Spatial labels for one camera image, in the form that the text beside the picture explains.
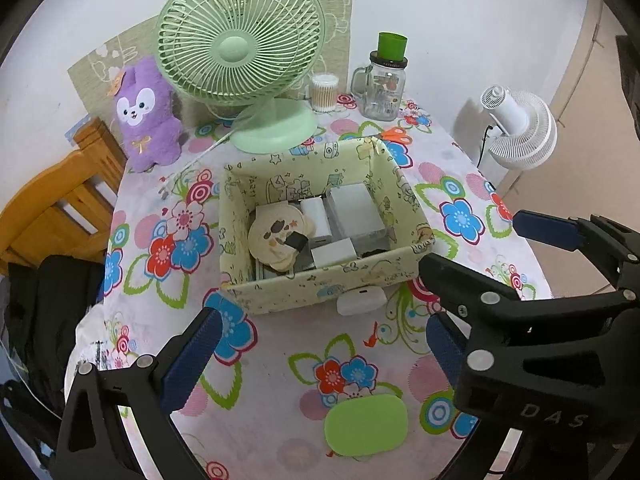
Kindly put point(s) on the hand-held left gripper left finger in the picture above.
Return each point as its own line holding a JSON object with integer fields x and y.
{"x": 190, "y": 360}

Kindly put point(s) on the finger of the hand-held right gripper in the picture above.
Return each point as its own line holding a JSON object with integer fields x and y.
{"x": 545, "y": 230}
{"x": 475, "y": 285}

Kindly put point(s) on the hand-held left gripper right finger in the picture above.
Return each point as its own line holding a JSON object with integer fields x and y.
{"x": 442, "y": 347}

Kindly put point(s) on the pale yellow printed storage box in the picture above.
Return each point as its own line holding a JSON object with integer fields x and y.
{"x": 300, "y": 290}

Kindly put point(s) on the white charger block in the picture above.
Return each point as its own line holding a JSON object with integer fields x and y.
{"x": 334, "y": 252}

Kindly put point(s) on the white power adapter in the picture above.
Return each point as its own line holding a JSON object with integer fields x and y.
{"x": 316, "y": 217}

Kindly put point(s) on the floral tablecloth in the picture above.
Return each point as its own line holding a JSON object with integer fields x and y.
{"x": 280, "y": 340}

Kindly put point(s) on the white rounded case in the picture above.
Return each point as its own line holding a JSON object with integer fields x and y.
{"x": 360, "y": 301}

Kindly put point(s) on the white circulator fan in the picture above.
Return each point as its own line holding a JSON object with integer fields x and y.
{"x": 520, "y": 130}

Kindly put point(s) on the green oval pad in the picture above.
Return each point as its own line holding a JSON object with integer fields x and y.
{"x": 365, "y": 425}

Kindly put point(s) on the beige door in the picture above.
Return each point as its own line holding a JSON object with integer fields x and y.
{"x": 600, "y": 135}

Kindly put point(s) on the clear white plastic case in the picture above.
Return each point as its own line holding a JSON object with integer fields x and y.
{"x": 355, "y": 212}

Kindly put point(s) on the dark cloth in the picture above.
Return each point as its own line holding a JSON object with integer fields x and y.
{"x": 45, "y": 310}

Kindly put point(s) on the orange scissors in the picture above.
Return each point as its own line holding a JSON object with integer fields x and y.
{"x": 397, "y": 135}

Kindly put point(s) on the wooden chair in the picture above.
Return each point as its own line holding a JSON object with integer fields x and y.
{"x": 50, "y": 210}

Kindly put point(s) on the glass mug jar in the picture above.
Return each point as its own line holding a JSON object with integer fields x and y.
{"x": 382, "y": 92}

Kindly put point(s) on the purple plush toy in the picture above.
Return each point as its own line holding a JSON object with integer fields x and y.
{"x": 147, "y": 125}

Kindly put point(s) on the green plastic cup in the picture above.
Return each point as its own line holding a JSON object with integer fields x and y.
{"x": 392, "y": 46}

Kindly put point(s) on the cotton swab jar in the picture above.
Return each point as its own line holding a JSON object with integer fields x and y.
{"x": 324, "y": 94}

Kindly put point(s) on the light blue sheet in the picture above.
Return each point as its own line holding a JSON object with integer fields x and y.
{"x": 77, "y": 127}

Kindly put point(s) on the green desk fan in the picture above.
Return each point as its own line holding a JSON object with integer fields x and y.
{"x": 240, "y": 50}

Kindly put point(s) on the beige printed wall cloth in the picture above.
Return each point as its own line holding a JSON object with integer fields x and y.
{"x": 95, "y": 65}

